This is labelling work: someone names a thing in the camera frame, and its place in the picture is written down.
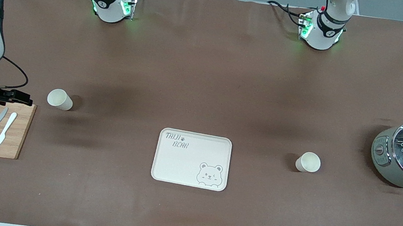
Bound white IKEA cup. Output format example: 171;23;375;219
46;87;75;112
294;150;323;175

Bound black left base cables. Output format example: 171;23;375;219
264;0;312;28

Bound cream bear print tray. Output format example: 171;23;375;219
149;126;234;192

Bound brown table mat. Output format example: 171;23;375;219
0;0;403;226

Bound white plastic knife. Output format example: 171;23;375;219
0;110;18;155

